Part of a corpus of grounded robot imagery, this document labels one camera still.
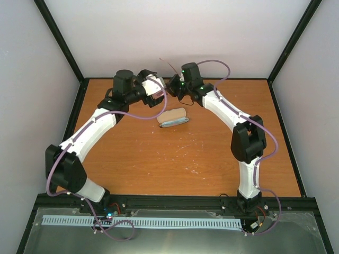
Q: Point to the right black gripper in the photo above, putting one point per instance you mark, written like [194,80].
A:
[171,87]

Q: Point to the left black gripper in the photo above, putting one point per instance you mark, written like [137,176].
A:
[153,102]

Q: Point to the plaid brown glasses case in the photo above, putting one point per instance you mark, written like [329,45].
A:
[171,115]

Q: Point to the light blue cleaning cloth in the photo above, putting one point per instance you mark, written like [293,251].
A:
[175,122]

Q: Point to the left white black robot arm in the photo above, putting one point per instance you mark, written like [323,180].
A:
[64,162]

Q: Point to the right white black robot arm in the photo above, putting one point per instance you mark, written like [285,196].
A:
[248,139]

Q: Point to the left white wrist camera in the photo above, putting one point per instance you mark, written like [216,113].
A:
[153,86]

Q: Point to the black aluminium mounting rail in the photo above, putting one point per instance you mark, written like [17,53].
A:
[222,205]

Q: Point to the light blue slotted cable duct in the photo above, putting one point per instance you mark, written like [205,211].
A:
[145,222]

